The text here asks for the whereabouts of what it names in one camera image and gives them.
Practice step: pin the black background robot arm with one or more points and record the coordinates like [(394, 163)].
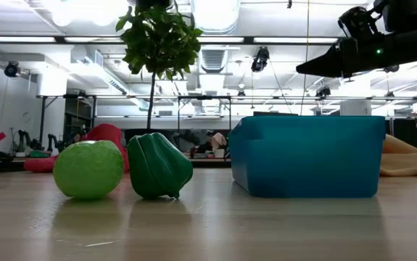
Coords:
[(54, 141), (23, 139)]

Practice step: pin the green plant in black pot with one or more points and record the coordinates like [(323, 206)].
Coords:
[(157, 40)]

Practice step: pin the teal plastic container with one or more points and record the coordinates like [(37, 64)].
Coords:
[(307, 156)]

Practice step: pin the black hanging camera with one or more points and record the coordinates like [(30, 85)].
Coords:
[(260, 59)]

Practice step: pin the light green toy cabbage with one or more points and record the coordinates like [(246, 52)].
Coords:
[(88, 170)]

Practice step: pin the black background gantry frame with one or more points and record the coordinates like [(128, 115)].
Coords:
[(204, 97)]

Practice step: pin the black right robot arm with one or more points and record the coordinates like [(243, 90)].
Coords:
[(411, 14)]

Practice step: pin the dark green toy pepper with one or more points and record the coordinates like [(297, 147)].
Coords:
[(157, 163)]

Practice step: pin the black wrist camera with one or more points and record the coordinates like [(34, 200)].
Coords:
[(357, 21)]

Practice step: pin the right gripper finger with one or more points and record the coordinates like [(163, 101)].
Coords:
[(324, 67)]

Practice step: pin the person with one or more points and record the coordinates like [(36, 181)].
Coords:
[(218, 141)]

